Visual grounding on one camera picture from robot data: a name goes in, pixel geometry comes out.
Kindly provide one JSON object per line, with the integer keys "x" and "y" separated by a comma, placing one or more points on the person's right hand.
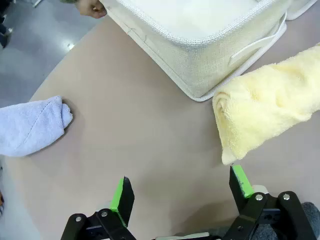
{"x": 91, "y": 8}

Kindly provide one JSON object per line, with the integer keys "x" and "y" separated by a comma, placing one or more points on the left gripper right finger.
{"x": 240, "y": 190}

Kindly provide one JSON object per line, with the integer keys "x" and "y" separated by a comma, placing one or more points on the pale yellow towel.
{"x": 262, "y": 105}

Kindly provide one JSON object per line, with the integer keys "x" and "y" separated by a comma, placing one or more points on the light blue towel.
{"x": 30, "y": 125}

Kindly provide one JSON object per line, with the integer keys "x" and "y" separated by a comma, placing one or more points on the cream fabric storage box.
{"x": 200, "y": 62}
{"x": 302, "y": 10}

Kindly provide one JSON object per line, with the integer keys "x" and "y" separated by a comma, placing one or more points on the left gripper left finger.
{"x": 123, "y": 200}

